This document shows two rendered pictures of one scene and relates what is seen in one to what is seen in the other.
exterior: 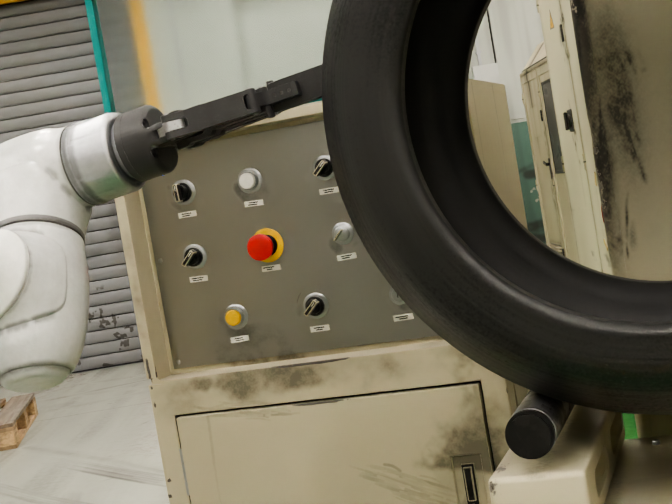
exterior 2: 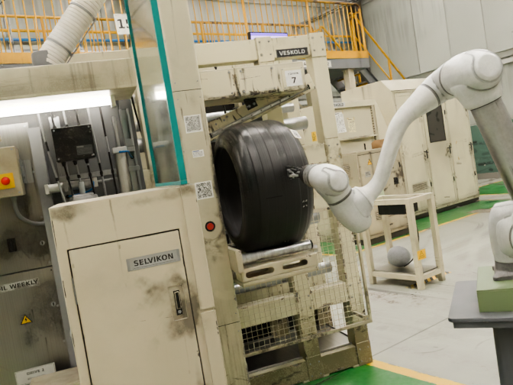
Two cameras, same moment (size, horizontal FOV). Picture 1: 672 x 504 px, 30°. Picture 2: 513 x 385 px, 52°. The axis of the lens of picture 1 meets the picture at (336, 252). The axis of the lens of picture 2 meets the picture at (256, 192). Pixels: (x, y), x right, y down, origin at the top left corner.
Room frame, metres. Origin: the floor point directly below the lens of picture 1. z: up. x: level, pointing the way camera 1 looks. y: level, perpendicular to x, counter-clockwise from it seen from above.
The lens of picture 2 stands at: (2.66, 1.65, 1.29)
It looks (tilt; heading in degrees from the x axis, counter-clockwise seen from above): 3 degrees down; 234
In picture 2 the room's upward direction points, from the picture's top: 9 degrees counter-clockwise
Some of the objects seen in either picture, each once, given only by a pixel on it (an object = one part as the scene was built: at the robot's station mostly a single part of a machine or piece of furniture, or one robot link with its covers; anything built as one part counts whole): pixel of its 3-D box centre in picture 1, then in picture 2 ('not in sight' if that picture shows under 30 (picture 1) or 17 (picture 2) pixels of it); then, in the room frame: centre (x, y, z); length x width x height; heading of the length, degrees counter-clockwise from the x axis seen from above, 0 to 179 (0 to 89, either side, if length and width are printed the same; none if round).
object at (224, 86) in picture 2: not in sight; (243, 85); (1.01, -0.57, 1.71); 0.61 x 0.25 x 0.15; 162
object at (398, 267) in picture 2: not in sight; (400, 239); (-1.18, -1.52, 0.40); 0.60 x 0.35 x 0.80; 89
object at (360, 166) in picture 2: not in sight; (370, 195); (-2.92, -3.36, 0.62); 0.91 x 0.58 x 1.25; 179
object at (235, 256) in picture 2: not in sight; (227, 256); (1.39, -0.38, 0.90); 0.40 x 0.03 x 0.10; 72
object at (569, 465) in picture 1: (565, 455); (276, 266); (1.27, -0.20, 0.84); 0.36 x 0.09 x 0.06; 162
